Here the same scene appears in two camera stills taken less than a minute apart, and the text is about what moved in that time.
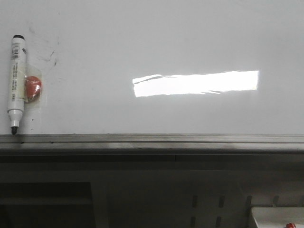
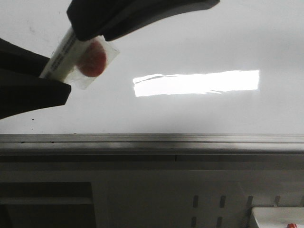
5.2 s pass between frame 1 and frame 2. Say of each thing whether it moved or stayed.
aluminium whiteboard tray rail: stayed
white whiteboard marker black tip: moved
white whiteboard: stayed
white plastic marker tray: stayed
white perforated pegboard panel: stayed
